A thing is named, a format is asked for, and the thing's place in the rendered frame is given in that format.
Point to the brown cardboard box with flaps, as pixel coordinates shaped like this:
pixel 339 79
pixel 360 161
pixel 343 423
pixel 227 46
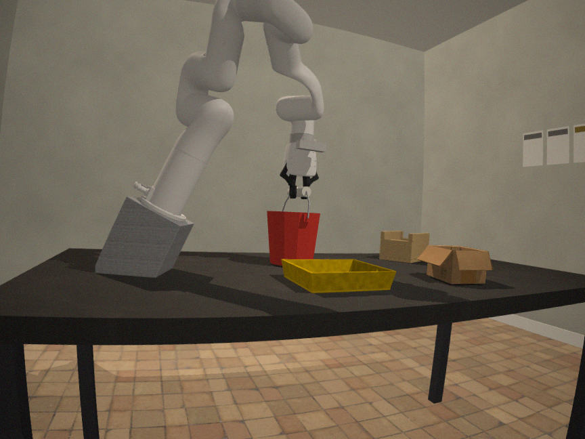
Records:
pixel 467 259

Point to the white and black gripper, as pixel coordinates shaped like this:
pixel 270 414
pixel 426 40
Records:
pixel 298 163

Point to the yellow shallow tray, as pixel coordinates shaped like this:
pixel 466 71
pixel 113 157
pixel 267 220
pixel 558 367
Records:
pixel 337 275

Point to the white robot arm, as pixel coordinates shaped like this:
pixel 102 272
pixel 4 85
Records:
pixel 208 119

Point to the wooden crate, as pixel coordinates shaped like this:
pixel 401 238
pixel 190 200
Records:
pixel 407 250

